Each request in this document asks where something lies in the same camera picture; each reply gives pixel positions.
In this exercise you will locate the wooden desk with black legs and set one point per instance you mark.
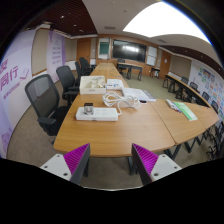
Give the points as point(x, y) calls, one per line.
point(131, 65)

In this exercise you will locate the row of black office chairs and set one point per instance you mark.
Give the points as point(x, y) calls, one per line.
point(84, 65)

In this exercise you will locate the flat white blue-printed package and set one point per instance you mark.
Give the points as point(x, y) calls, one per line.
point(115, 84)

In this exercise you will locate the large black wall screen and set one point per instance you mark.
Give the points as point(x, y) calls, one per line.
point(129, 50)

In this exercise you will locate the large bright ceiling light panel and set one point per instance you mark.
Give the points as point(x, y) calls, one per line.
point(163, 20)

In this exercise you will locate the colourful wall posters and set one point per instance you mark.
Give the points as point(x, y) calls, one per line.
point(208, 81)

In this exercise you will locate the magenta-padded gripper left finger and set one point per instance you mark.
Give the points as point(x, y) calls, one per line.
point(77, 158)

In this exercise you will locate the black mesh office chair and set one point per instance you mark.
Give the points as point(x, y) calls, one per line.
point(66, 78)
point(41, 96)

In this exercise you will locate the wooden door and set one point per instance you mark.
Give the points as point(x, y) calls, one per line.
point(165, 65)
point(83, 50)

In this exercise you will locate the white wall board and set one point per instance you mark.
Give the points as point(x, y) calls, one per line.
point(152, 56)

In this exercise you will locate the narrow purple wall banner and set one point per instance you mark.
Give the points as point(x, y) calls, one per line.
point(56, 53)

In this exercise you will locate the black round table grommet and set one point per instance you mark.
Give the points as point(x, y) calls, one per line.
point(143, 101)

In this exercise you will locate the black chair at desk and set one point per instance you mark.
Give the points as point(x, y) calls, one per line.
point(121, 61)

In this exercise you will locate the white power strip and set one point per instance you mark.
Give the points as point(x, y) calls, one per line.
point(100, 115)

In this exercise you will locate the white marker pen pack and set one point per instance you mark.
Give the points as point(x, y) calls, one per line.
point(172, 105)

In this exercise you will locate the green and white booklet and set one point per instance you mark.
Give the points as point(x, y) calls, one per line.
point(186, 111)

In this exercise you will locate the group of black chairs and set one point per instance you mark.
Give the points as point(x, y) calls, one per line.
point(215, 106)

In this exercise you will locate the large purple wall banner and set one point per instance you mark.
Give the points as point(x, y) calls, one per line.
point(16, 83)

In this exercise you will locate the long wooden desk row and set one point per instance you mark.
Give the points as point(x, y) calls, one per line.
point(186, 87)

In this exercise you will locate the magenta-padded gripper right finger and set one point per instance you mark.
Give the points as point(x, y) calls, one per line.
point(145, 159)

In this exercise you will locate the white open cardboard box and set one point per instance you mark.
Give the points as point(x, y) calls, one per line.
point(87, 89)

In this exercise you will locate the green framed wall board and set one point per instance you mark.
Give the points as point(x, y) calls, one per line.
point(104, 49)

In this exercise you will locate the thick white book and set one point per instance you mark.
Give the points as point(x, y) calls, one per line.
point(136, 94)

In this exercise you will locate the small dark side table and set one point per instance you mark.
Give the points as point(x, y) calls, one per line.
point(155, 69)

